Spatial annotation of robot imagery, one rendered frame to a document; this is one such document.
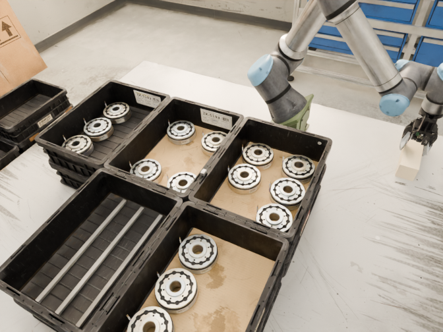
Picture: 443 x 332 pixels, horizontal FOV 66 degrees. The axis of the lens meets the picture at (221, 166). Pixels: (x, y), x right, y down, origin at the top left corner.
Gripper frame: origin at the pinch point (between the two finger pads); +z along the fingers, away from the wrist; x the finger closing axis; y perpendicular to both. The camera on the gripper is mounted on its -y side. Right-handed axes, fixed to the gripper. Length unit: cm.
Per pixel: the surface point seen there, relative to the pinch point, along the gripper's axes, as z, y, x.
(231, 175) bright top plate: -12, 50, -50
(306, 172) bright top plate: -12, 39, -29
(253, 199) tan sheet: -9, 54, -40
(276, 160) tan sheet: -9, 35, -40
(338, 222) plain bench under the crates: 4.2, 40.9, -15.6
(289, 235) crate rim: -19, 67, -25
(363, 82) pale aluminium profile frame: 61, -139, -34
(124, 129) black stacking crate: -8, 45, -99
